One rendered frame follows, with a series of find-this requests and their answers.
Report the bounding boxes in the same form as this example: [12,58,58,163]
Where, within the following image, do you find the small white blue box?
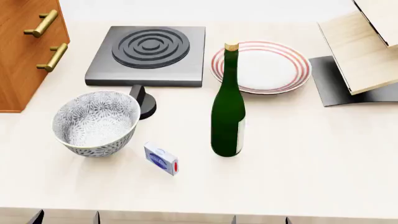
[143,141,180,177]

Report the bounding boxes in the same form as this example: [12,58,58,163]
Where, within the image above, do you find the white grey patterned bowl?
[51,90,142,158]

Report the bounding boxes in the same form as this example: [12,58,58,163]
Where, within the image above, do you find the black rack base plate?
[308,55,398,108]

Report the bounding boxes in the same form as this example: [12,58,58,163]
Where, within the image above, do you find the brass cabinet handle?
[23,9,59,39]
[36,42,68,73]

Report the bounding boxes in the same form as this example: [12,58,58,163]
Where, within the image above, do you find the grey electric hot plate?
[84,26,206,88]

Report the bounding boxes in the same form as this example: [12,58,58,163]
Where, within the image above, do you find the orange wooden cabinet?
[0,0,71,114]

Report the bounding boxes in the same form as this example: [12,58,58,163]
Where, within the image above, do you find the light wood slanted rack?
[317,0,398,96]

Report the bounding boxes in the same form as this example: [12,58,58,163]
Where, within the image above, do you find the black hot plate knob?
[129,84,157,121]

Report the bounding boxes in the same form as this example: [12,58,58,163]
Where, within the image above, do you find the green glass wine bottle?
[210,41,247,158]

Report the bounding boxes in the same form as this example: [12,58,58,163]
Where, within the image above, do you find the white plate with red rings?
[210,40,312,95]

